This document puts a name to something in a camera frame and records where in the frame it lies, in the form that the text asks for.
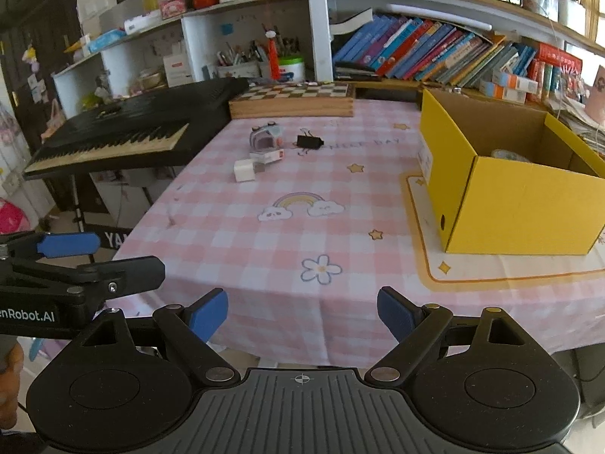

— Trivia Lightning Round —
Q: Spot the white charger cube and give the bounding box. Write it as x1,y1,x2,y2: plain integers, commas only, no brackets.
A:
233,159,255,182

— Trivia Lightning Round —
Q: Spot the yellow packing tape roll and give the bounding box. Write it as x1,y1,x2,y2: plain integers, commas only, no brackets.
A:
491,149,529,163

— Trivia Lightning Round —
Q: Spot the wooden chess board box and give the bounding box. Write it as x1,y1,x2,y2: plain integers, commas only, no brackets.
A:
229,82,355,119

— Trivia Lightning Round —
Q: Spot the pink checkered tablecloth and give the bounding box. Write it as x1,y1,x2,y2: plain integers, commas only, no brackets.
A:
117,101,604,368

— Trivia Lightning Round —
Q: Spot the black Yamaha keyboard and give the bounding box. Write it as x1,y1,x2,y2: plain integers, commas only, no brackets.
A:
23,78,248,179

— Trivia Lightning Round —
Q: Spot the red thick book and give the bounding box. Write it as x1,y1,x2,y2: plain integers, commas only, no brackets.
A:
535,42,582,74

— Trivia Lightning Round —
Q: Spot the green lid white jar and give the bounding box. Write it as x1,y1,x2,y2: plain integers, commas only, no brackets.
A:
278,55,306,83

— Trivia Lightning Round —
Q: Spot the orange white medicine box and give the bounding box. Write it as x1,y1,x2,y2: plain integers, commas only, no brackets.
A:
492,71,538,94

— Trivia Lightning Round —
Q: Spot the yellow cardboard box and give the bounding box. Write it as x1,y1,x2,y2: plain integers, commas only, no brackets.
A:
418,89,604,255

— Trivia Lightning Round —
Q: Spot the small staples box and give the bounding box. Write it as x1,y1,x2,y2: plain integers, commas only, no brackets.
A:
249,149,285,165

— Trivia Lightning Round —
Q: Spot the black binder clip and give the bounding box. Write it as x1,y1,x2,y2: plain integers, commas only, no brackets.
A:
294,128,325,156

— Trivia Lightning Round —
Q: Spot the person's left hand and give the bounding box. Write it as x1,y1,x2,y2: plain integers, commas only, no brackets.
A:
0,342,23,429

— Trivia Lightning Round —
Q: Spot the red hanging tassel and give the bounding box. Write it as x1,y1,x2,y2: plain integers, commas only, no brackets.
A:
265,30,281,81

